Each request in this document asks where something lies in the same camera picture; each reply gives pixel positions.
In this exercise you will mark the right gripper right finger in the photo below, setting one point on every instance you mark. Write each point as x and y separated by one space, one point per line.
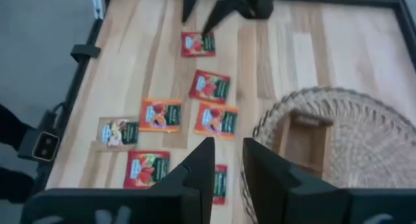
269 185

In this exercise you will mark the beige tea packet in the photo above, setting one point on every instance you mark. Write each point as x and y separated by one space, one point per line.
117 133

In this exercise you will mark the black table edge bracket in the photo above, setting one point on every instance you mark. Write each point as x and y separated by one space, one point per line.
85 52

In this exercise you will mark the red tea packet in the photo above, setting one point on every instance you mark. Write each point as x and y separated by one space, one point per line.
209 86
146 169
198 43
220 185

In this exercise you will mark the round woven placemat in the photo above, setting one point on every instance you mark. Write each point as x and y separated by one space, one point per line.
364 136

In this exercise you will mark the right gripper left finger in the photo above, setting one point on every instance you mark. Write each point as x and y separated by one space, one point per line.
195 178

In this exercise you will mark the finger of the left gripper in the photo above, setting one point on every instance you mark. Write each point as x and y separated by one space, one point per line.
221 14
190 3

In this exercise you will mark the orange tea packet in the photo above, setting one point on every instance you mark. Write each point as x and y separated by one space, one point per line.
160 115
216 120

